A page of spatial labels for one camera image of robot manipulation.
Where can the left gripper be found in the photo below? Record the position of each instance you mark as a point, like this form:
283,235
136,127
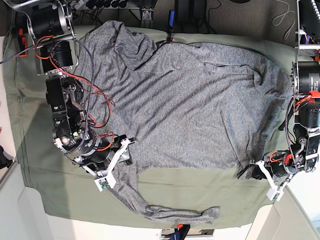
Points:
280,164

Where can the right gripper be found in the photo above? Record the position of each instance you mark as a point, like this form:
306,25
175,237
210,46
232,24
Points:
95,152

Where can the grey heathered T-shirt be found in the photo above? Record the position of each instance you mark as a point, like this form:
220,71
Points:
204,107

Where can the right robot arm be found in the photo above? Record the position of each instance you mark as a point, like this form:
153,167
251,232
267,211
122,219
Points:
50,26

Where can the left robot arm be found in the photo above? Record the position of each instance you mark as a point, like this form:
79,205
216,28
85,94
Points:
302,118

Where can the green table cloth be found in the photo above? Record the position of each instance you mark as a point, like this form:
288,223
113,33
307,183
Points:
66,190

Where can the bottom red blue clamp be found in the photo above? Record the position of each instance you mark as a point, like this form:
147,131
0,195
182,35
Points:
180,232

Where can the left red black clamp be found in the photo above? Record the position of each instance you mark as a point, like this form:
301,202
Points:
21,42

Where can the top centre red clamp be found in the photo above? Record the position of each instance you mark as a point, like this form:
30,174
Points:
170,28

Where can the aluminium frame bracket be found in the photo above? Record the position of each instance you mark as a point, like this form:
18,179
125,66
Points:
147,18

